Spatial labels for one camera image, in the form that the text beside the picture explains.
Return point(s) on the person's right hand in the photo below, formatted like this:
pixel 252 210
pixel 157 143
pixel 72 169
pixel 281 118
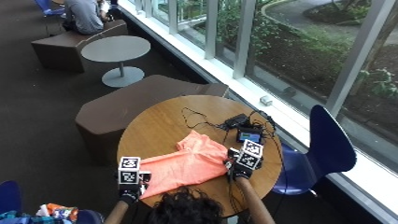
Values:
pixel 241 173

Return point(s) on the person's left hand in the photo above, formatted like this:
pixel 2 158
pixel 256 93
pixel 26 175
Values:
pixel 130 193

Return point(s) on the orange shirt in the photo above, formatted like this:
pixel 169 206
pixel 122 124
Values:
pixel 188 161

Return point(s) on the white marker cube right glove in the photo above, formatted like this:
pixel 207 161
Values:
pixel 251 154

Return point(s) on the white marker cube glove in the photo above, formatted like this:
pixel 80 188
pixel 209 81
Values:
pixel 130 170
pixel 251 154

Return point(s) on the white marker cube left glove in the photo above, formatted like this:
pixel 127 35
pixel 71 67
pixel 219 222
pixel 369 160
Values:
pixel 130 170

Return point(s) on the black device with lit screen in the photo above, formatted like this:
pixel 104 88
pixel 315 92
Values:
pixel 249 135

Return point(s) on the black box device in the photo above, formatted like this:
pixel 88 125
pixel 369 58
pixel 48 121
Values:
pixel 236 120

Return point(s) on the small white block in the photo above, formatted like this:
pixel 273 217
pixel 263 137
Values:
pixel 265 100

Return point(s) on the dark blue chair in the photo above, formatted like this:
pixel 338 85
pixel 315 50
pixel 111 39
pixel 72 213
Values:
pixel 10 196
pixel 321 155

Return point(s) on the large brown bench seat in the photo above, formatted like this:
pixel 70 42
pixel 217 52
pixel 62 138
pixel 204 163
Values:
pixel 132 109

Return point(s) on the small dark lump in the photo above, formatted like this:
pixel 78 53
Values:
pixel 289 91

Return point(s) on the pile of colourful clothes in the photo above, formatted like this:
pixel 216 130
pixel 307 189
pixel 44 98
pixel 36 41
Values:
pixel 46 214

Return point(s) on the small brown bench seat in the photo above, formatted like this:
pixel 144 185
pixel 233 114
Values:
pixel 66 46

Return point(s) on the light blue chair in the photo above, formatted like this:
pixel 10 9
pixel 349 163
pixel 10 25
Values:
pixel 48 7

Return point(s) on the grey round pedestal table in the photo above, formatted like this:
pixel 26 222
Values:
pixel 118 57

